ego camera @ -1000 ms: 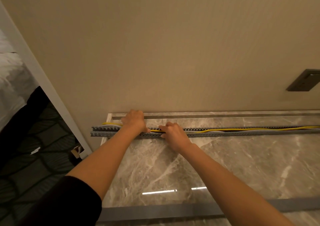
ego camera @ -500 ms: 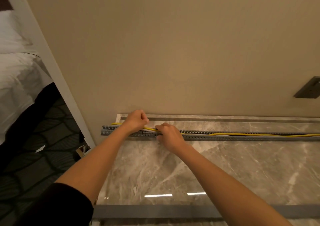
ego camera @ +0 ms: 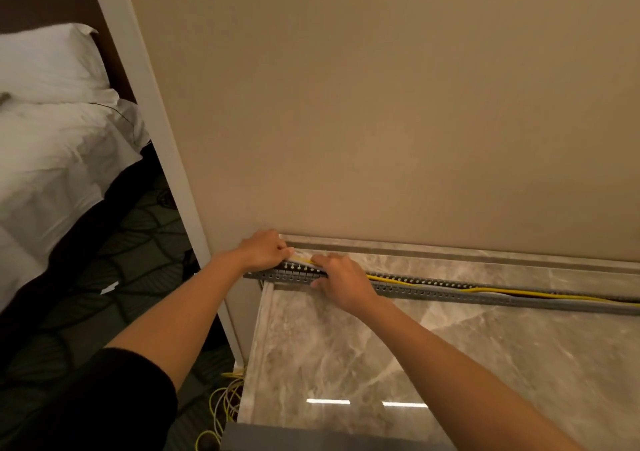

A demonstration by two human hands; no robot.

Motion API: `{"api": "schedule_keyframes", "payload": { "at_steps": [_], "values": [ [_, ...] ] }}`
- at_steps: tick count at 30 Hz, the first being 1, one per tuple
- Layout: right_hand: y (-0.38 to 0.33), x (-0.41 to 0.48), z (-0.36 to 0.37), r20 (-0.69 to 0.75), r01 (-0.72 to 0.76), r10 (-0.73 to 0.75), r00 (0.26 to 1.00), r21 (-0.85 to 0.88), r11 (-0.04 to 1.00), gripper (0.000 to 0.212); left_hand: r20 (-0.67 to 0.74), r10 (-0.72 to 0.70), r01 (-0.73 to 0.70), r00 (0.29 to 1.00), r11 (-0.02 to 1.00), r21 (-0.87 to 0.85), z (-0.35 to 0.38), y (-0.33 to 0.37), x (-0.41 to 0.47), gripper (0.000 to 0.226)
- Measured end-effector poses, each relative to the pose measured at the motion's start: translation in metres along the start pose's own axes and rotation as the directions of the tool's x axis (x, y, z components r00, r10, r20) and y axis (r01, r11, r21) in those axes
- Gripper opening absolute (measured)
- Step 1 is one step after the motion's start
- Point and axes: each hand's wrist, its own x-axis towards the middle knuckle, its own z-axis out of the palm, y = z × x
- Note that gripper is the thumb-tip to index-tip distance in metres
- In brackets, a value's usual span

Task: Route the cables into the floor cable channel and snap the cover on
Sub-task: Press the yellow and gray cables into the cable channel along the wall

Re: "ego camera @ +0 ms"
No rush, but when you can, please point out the person's left hand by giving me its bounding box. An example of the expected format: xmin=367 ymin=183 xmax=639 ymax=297
xmin=235 ymin=229 xmax=297 ymax=273

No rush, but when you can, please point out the person's right hand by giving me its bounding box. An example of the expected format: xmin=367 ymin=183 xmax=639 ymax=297
xmin=309 ymin=253 xmax=383 ymax=317

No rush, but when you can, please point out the grey slotted cable duct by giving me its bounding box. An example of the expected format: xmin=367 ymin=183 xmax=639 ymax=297
xmin=243 ymin=259 xmax=640 ymax=317

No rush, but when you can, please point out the grey duct cover strip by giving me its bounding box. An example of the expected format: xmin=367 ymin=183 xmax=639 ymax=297
xmin=219 ymin=421 xmax=453 ymax=451

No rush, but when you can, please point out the yellow cable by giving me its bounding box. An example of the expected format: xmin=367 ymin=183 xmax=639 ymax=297
xmin=195 ymin=254 xmax=640 ymax=451

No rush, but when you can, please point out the person's left forearm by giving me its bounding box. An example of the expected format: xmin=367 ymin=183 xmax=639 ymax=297
xmin=103 ymin=249 xmax=252 ymax=392

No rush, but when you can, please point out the person's right forearm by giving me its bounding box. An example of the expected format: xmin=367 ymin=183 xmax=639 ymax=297
xmin=363 ymin=295 xmax=587 ymax=451

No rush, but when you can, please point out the white bed sheet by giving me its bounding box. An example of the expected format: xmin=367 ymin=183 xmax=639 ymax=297
xmin=0 ymin=97 xmax=151 ymax=312

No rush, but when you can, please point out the black sleeve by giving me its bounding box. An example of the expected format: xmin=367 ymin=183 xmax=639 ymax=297
xmin=0 ymin=348 xmax=179 ymax=451

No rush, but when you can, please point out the white pillow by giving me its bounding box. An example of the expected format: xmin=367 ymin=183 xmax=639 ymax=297
xmin=0 ymin=22 xmax=121 ymax=107

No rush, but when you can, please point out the white door frame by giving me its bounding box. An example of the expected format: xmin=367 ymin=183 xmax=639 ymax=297
xmin=83 ymin=0 xmax=247 ymax=369

